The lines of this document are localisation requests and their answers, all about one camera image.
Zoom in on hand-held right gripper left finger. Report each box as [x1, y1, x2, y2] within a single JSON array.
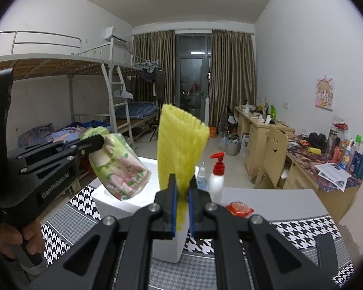
[[27, 174, 178, 290]]

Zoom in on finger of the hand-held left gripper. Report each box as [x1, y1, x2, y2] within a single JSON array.
[[8, 134, 106, 173]]

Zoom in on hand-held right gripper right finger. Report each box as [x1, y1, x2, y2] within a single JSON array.
[[188, 175, 339, 290]]

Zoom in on floral tissue pack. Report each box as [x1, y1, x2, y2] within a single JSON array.
[[79, 127, 152, 201]]

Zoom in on white foam box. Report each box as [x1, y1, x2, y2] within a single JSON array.
[[91, 156, 197, 263]]

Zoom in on yellow foam net sleeve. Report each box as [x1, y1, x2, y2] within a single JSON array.
[[157, 103, 210, 233]]

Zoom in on person's left hand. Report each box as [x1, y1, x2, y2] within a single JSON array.
[[0, 217, 46, 262]]

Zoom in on small clear spray bottle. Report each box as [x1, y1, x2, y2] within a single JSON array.
[[196, 167, 209, 191]]

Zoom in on white bottle red pump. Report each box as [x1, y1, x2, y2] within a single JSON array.
[[208, 152, 226, 204]]

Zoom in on red snack packet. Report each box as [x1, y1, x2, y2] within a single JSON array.
[[225, 201, 255, 218]]

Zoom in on blue purple plaid quilt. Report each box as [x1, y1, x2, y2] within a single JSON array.
[[17, 120, 112, 148]]

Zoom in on blue plaid bedding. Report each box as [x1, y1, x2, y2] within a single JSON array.
[[115, 101, 160, 120]]

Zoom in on white bucket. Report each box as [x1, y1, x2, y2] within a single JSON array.
[[225, 136, 241, 156]]

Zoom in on white metal bunk bed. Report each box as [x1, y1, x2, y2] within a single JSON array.
[[115, 53, 162, 142], [0, 31, 130, 158]]

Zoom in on hanging dark clothes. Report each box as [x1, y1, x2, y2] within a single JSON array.
[[140, 65, 158, 82]]

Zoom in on light wooden desk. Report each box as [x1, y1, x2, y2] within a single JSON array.
[[283, 136, 363, 221], [234, 106, 295, 182]]

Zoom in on wooden chair smiley cutout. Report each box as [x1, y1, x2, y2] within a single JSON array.
[[254, 125, 289, 189]]

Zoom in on houndstooth blanket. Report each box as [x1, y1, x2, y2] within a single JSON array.
[[41, 184, 356, 290]]

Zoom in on brown curtain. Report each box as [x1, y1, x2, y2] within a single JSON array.
[[210, 29, 257, 126], [132, 30, 176, 109]]

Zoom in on white air conditioner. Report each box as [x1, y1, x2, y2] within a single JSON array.
[[104, 27, 129, 43]]

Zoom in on glass balcony door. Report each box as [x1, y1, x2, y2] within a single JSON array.
[[175, 35, 212, 124]]

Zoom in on printed desk mat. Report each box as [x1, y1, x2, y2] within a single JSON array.
[[287, 135, 362, 192]]

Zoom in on black phone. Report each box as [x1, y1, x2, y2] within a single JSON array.
[[316, 233, 339, 278]]

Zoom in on printed paper leaflet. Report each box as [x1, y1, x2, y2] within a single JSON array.
[[316, 162, 351, 191]]

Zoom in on steel thermos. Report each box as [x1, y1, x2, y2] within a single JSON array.
[[327, 129, 339, 158]]

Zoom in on group of toiletry bottles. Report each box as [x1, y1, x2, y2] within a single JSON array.
[[333, 122, 363, 179]]

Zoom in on cartoon wall poster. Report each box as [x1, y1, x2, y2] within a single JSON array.
[[315, 78, 335, 110]]

